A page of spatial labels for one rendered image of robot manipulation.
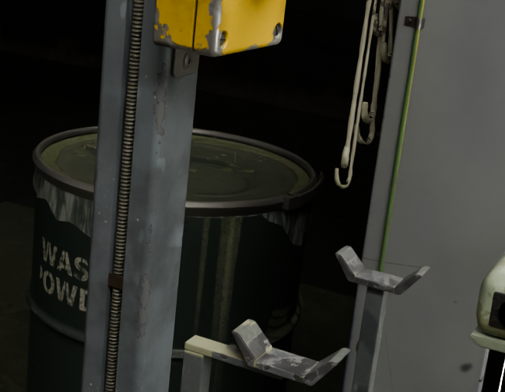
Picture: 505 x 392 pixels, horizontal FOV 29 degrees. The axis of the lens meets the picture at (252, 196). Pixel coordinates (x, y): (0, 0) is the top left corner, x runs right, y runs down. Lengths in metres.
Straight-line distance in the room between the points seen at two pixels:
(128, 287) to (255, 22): 0.24
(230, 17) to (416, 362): 0.69
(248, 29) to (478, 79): 0.49
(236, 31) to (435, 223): 0.57
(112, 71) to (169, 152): 0.08
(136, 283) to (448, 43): 0.54
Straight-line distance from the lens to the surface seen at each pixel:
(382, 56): 1.28
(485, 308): 0.60
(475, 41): 1.18
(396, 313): 1.28
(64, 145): 2.08
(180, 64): 0.77
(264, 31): 0.77
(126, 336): 0.83
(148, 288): 0.81
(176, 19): 0.71
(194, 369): 0.72
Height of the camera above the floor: 1.40
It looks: 17 degrees down
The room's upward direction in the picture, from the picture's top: 6 degrees clockwise
